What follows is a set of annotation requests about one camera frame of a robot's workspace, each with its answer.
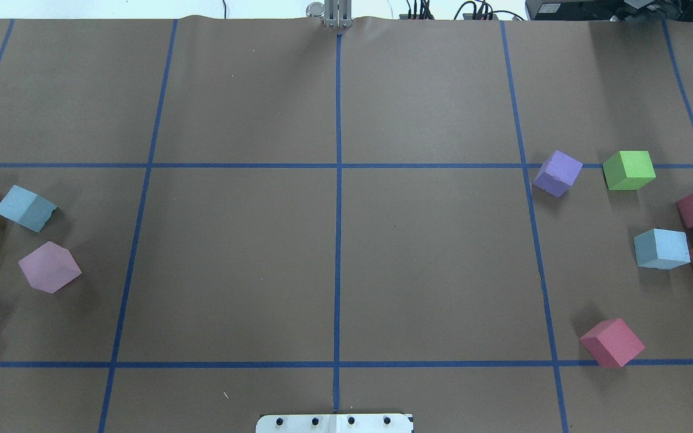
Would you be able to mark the aluminium frame post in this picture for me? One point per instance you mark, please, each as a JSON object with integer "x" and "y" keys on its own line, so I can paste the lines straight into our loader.
{"x": 333, "y": 13}

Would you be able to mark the light pink block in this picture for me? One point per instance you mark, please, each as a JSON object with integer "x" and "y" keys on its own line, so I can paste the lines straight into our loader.
{"x": 49, "y": 268}

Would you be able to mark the magenta block lone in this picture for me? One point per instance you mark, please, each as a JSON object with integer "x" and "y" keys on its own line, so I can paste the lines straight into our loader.
{"x": 612, "y": 343}

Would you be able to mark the purple block right side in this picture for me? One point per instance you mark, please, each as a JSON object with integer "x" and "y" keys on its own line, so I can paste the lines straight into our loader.
{"x": 558, "y": 173}

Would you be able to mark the green block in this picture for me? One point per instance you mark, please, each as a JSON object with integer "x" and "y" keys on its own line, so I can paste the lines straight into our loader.
{"x": 629, "y": 170}

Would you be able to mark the light blue block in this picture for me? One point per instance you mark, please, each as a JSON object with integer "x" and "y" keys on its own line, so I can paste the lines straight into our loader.
{"x": 26, "y": 208}
{"x": 661, "y": 249}

